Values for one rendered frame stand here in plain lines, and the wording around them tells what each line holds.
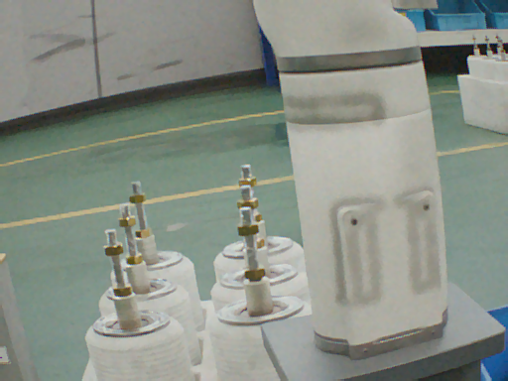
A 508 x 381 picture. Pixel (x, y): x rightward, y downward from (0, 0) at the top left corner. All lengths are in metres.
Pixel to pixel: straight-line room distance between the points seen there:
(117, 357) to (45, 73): 5.29
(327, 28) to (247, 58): 5.58
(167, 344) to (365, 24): 0.42
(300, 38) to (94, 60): 5.54
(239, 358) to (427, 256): 0.32
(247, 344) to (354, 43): 0.37
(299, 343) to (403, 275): 0.10
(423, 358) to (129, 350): 0.36
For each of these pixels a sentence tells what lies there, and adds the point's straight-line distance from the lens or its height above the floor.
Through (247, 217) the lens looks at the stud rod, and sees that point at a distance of 0.90.
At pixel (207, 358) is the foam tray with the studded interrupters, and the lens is 1.04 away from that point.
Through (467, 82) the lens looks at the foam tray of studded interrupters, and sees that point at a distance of 3.56.
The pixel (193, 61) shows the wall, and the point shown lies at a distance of 6.14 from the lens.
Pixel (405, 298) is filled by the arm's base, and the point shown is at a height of 0.33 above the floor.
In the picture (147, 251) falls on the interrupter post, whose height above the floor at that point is 0.27.
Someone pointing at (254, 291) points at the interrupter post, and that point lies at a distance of 0.91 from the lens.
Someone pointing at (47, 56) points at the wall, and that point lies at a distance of 6.14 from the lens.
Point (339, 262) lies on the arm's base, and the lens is 0.62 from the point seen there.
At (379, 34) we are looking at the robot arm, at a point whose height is 0.49.
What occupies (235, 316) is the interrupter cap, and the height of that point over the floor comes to 0.25.
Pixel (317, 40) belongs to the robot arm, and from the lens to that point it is 0.59.
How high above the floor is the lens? 0.52
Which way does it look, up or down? 10 degrees down
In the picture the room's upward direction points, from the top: 8 degrees counter-clockwise
